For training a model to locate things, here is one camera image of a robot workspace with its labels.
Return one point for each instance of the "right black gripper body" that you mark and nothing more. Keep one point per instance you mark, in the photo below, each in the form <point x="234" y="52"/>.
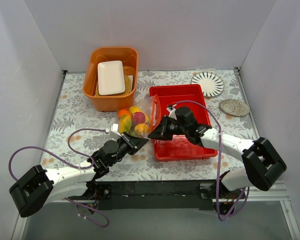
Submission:
<point x="165" y="126"/>

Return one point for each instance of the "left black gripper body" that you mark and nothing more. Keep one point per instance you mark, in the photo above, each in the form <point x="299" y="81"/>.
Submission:
<point x="131" y="143"/>

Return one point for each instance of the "green yellow papaya toy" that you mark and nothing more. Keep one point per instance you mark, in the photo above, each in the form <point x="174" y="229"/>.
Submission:
<point x="125" y="124"/>

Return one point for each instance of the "clear zip top bag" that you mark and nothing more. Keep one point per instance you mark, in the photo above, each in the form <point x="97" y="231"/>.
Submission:
<point x="151" y="106"/>

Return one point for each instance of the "dark red round fruit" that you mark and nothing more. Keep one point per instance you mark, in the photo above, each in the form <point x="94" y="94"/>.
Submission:
<point x="139" y="118"/>

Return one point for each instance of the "yellow elongated mango toy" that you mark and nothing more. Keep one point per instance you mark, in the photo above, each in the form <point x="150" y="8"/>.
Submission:
<point x="134" y="109"/>

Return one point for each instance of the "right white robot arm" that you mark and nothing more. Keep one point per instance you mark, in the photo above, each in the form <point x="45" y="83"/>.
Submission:
<point x="262" y="163"/>

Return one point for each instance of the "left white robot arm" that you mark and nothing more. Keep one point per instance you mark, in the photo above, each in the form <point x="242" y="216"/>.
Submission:
<point x="39" y="186"/>

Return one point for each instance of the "red plastic tray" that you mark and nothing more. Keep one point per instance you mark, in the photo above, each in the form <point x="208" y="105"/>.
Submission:
<point x="179" y="148"/>

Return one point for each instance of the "white striped round plate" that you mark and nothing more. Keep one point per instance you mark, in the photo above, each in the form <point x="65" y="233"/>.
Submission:
<point x="212" y="85"/>

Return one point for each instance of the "speckled round coaster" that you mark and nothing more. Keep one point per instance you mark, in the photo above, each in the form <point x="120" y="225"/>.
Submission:
<point x="234" y="107"/>

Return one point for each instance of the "yellow tray in bin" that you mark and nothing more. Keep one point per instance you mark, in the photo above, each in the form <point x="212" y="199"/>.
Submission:
<point x="128" y="88"/>

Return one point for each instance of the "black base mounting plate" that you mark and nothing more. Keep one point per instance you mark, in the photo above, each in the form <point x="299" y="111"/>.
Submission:
<point x="162" y="194"/>

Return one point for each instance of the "white rectangular plate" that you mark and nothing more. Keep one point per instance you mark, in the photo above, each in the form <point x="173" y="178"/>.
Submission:
<point x="110" y="77"/>

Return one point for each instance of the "orange plastic bin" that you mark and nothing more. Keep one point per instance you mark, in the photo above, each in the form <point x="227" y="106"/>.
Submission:
<point x="130" y="59"/>

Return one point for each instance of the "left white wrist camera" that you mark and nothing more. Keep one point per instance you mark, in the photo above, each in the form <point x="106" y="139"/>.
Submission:
<point x="114" y="132"/>

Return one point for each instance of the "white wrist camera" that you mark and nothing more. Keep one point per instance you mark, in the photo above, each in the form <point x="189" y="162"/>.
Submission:
<point x="171" y="108"/>
<point x="114" y="132"/>

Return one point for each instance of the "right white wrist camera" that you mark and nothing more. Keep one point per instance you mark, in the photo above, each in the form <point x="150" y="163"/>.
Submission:
<point x="171" y="108"/>

